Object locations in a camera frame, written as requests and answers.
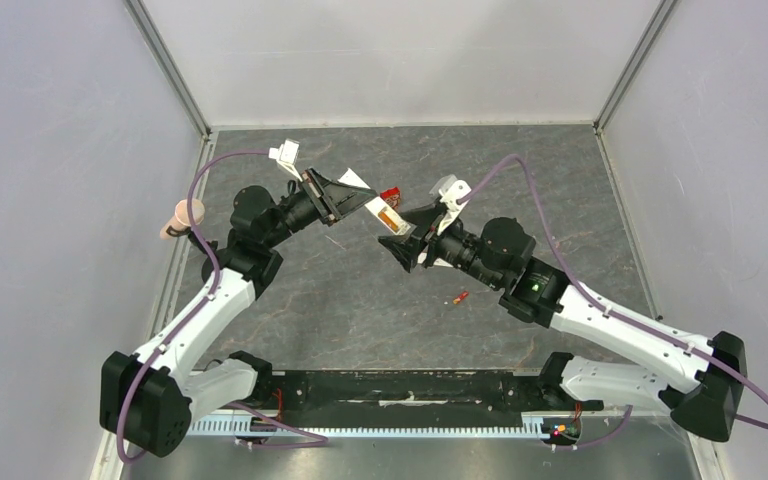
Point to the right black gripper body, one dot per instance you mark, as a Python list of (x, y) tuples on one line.
[(429, 238)]

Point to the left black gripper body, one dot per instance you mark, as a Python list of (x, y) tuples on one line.
[(311, 205)]

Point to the white remote control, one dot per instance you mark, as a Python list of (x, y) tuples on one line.
[(376, 204)]

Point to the orange battery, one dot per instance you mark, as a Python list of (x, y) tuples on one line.
[(385, 217)]

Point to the red battery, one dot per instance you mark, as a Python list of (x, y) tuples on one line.
[(460, 298)]

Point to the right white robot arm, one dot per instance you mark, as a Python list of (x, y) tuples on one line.
[(687, 376)]

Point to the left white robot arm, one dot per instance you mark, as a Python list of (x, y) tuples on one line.
[(150, 398)]

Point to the small red toy block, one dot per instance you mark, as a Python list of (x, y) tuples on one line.
[(392, 197)]

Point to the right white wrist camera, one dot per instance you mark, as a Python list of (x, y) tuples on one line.
[(449, 191)]

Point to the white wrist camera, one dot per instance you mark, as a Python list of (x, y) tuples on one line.
[(449, 191), (285, 156)]

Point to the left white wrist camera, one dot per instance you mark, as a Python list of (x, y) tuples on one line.
[(285, 156)]

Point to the pink handle knob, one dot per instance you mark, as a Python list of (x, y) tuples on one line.
[(186, 214)]

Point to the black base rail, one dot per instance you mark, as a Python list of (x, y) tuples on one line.
[(410, 398)]

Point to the white slotted cable duct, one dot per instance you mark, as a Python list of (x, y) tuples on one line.
[(227, 423)]

